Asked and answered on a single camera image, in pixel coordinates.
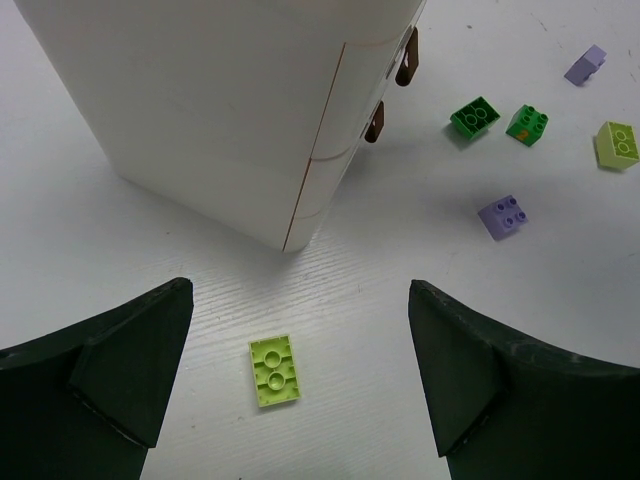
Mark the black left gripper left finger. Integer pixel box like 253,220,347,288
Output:
1,278,193,479

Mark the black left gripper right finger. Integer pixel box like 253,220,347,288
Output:
408,280,639,479

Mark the lime green lego brick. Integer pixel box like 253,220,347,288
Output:
595,121,639,171

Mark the brown drawer handle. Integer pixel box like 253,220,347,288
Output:
395,27,420,87
364,101,385,144

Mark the white three-drawer cabinet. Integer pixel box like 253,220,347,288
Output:
17,0,424,252

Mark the purple lego brick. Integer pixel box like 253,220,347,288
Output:
564,45,607,87

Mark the purple lego with studs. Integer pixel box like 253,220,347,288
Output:
478,195,528,241

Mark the green lego with orange sticker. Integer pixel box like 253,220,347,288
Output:
506,104,549,147

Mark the dark green lego upside down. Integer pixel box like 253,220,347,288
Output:
450,96,501,140

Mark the brown top drawer handle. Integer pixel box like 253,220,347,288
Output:
395,27,420,87

